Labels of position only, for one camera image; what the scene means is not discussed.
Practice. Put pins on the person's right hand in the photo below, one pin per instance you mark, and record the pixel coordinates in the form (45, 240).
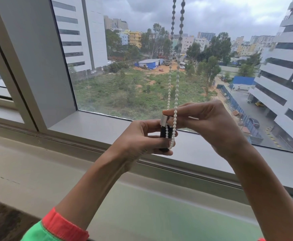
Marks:
(217, 127)

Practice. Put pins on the person's left hand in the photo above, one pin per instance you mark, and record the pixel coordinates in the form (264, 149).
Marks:
(130, 143)

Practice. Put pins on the person's right thumb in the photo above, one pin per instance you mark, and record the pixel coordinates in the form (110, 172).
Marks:
(186, 123)

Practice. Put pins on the person's left thumb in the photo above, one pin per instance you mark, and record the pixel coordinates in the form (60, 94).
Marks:
(149, 123)

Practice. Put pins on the black cylinder with silver cap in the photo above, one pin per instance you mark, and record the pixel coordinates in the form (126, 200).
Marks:
(165, 134)

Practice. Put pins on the person's left forearm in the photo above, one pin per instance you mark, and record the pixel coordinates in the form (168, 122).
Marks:
(93, 188)

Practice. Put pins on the person's right forearm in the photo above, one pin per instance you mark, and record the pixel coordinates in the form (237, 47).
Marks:
(267, 193)

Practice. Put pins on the blue construction fence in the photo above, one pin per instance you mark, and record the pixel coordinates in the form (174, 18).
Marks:
(237, 107)

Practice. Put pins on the blue-roofed white shed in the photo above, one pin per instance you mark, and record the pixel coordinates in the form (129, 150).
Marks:
(149, 63)

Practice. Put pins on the black parked car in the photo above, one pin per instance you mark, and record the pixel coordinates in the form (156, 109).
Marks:
(254, 122)

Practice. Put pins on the blue roofed building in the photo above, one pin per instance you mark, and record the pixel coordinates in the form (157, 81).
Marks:
(243, 80)

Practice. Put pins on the yellow apartment building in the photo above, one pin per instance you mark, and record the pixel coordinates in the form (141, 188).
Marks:
(135, 38)

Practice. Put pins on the striped white office building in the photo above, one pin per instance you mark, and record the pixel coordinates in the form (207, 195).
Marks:
(284, 72)

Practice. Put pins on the coral right sleeve cuff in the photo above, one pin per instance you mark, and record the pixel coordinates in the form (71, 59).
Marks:
(261, 239)

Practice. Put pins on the green sleeve with coral cuff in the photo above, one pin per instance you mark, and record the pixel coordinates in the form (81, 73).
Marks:
(58, 228)

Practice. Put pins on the grey window frame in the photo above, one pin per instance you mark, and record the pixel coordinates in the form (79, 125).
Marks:
(35, 62)

